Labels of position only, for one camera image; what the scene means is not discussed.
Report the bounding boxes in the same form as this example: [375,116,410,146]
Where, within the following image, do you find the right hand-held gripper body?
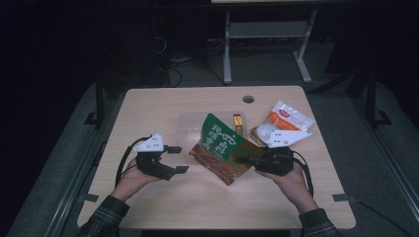
[253,128,313,177]

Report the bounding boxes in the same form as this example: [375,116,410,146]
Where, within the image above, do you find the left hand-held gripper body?
[133,132,178,182]

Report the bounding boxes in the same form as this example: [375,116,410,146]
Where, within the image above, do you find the green snack packet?
[188,113,267,187]

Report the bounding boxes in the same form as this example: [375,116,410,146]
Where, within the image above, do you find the clear plastic container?
[177,111,249,156]

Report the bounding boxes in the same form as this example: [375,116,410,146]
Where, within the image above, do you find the orange white snack packet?
[248,100,315,148]

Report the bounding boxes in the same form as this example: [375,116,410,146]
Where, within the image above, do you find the person's left hand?
[112,157,163,202]

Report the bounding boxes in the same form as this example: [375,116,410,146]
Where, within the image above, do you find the person's right hand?
[255,160,319,214]

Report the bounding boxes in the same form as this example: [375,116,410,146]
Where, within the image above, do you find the black metal stand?
[362,68,393,128]
[83,73,107,128]

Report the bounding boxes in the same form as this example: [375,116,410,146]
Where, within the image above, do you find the white metal stand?
[222,9,319,85]

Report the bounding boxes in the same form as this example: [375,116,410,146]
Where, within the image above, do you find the left hand-held gripper cable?
[114,135,153,188]

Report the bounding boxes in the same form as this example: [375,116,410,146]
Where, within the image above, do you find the hand-held gripper cable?
[291,149,315,198]
[114,135,153,188]

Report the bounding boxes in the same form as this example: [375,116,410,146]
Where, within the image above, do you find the right hand-held gripper cable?
[291,149,315,198]

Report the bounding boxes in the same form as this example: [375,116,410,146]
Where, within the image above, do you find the black floor cables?
[157,33,228,88]

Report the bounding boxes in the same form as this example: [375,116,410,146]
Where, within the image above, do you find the black floor cable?
[357,200,413,237]

